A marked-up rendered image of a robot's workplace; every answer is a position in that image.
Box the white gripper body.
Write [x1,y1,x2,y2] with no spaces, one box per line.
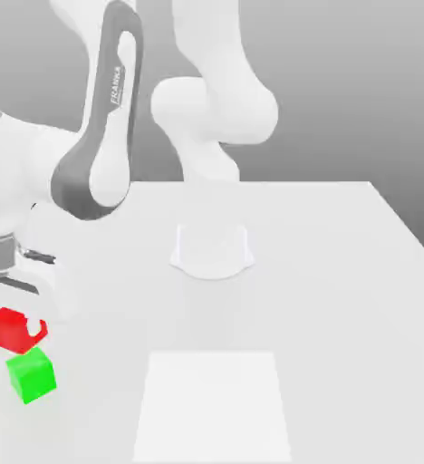
[0,269,68,324]

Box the small red cube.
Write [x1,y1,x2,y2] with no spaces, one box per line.
[0,306,49,355]

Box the small green cube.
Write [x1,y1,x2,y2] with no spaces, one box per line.
[5,346,58,405]

